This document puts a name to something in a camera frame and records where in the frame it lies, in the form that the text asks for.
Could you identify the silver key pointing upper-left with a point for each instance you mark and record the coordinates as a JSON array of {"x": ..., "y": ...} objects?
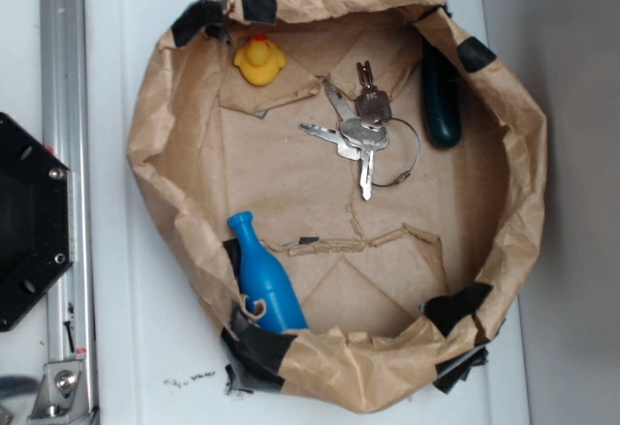
[{"x": 338, "y": 101}]

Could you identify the metal corner bracket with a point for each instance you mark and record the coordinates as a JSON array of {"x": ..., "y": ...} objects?
[{"x": 62, "y": 396}]

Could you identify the white plastic tray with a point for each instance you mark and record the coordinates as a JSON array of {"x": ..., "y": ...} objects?
[{"x": 159, "y": 358}]

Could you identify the dark green oblong object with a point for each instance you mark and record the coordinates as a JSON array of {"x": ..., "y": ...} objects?
[{"x": 440, "y": 97}]

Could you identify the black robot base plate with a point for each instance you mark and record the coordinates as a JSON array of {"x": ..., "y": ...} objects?
[{"x": 35, "y": 225}]

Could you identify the silver key pointing up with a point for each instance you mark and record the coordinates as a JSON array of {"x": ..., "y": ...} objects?
[{"x": 373, "y": 106}]

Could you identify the silver key pointing down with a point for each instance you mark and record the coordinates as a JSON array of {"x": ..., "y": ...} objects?
[{"x": 368, "y": 142}]

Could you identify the silver key pointing left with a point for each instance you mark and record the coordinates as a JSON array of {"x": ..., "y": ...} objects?
[{"x": 343, "y": 148}]

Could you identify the blue plastic bottle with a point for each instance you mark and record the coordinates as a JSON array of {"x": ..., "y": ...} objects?
[{"x": 270, "y": 294}]

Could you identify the brown paper bag bin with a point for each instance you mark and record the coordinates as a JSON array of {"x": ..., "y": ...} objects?
[{"x": 399, "y": 291}]

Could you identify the aluminium extrusion rail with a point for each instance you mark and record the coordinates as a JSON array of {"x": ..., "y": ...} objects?
[{"x": 70, "y": 302}]

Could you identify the yellow rubber duck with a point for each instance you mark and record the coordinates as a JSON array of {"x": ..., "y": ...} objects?
[{"x": 260, "y": 60}]

